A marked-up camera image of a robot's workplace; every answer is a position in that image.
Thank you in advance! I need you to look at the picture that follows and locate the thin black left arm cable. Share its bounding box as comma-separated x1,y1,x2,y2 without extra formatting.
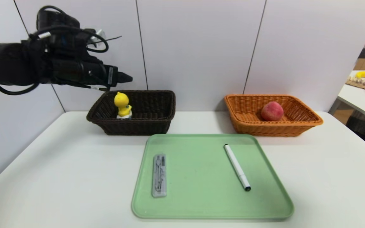
0,82,41,96

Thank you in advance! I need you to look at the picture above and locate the green plastic tray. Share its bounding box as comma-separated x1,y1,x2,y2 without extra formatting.
131,134,294,219

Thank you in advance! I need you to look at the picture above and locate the dark brown wicker basket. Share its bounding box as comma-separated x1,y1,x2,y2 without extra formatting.
86,90,176,136

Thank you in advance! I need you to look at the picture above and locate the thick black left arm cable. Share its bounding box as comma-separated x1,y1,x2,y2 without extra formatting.
36,5,109,54

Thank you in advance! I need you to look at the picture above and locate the black left camera bracket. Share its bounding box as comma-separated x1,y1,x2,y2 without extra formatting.
49,32,104,64

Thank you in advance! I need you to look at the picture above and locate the white marker pen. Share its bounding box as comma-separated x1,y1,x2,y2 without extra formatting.
224,144,252,192

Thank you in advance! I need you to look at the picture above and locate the orange wicker basket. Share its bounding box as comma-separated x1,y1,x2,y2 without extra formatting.
224,94,324,137

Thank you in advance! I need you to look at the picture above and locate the clear plastic compass case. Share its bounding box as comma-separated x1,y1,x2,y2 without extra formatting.
152,154,167,198

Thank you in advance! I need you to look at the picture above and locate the brown egg carton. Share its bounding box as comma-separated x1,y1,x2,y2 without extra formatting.
345,77,365,89

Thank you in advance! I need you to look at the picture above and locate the red peach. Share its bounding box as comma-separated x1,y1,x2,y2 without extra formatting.
261,101,284,121

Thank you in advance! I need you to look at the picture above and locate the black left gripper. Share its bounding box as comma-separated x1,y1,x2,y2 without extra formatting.
80,60,133,88

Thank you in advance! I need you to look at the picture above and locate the yellow duck toy car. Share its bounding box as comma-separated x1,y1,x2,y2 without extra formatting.
114,92,132,119

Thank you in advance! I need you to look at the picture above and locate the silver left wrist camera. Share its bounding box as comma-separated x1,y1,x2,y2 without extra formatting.
87,29,107,48

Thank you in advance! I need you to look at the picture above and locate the white background table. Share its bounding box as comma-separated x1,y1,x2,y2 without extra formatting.
337,71,365,124

